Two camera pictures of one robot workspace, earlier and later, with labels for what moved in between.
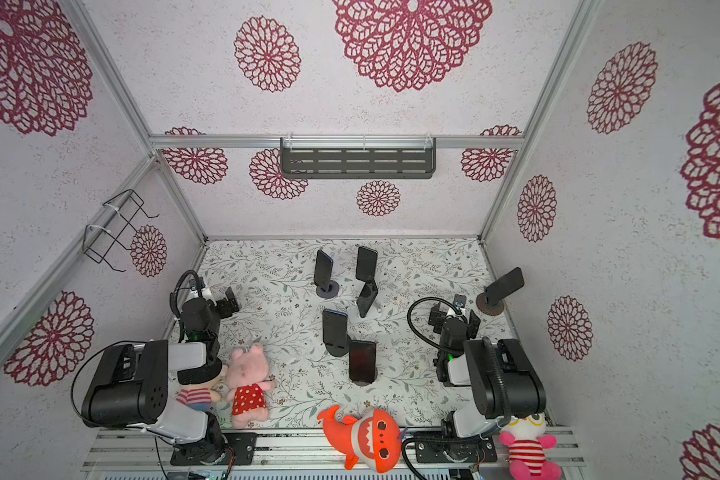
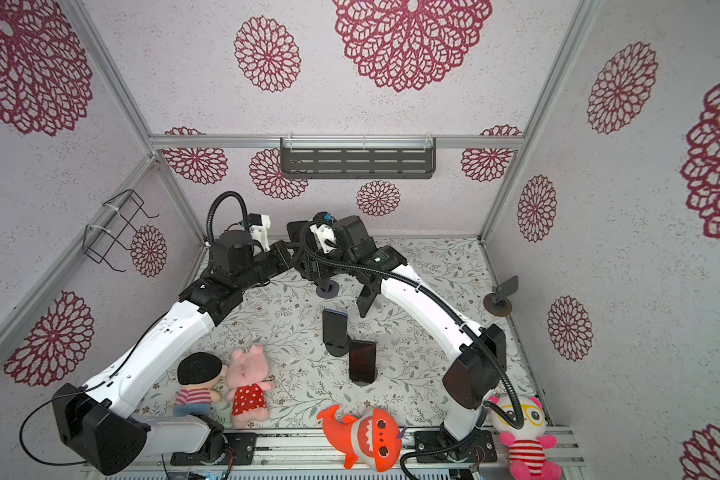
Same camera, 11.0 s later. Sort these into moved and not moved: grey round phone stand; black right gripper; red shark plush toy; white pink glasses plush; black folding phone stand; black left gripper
Moved: black left gripper; black right gripper
Not moved: grey round phone stand; white pink glasses plush; red shark plush toy; black folding phone stand
